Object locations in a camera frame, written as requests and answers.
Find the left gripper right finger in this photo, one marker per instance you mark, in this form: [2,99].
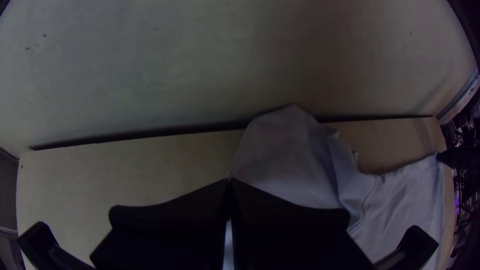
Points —
[285,236]

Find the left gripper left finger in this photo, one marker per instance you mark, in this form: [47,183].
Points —
[168,232]

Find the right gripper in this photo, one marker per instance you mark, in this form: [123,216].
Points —
[463,158]

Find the grey t-shirt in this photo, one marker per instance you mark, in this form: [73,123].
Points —
[292,157]

